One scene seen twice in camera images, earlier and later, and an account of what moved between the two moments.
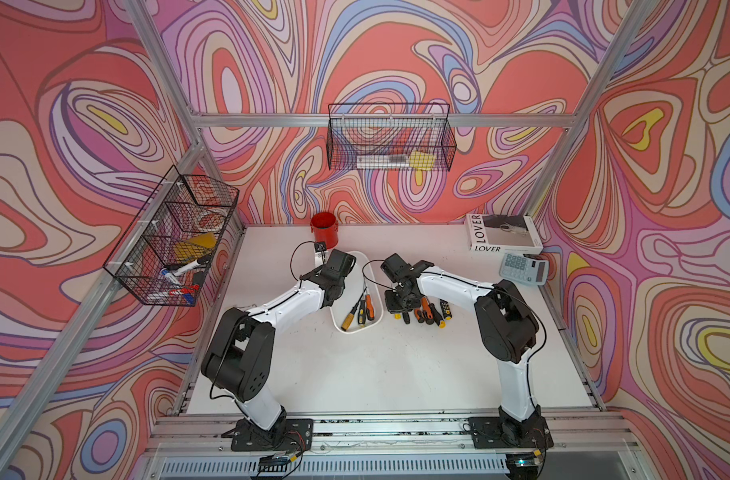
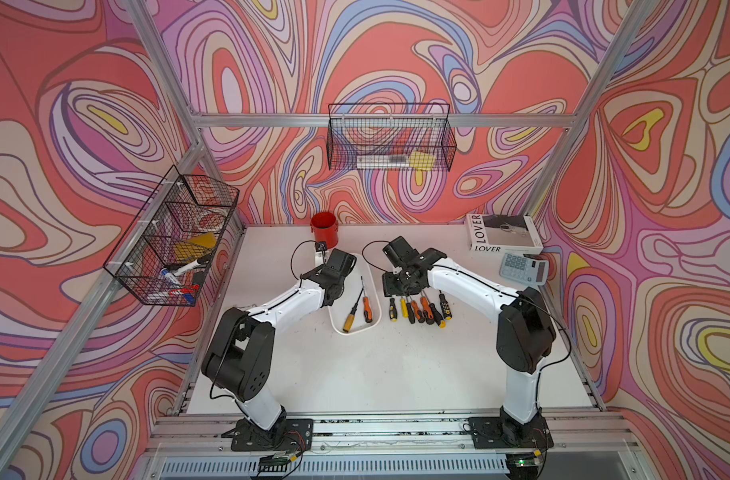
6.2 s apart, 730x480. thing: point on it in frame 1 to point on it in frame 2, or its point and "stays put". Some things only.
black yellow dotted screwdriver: (446, 310) stays put
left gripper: (342, 285) stays put
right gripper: (393, 308) to (389, 289)
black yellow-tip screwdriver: (437, 316) stays put
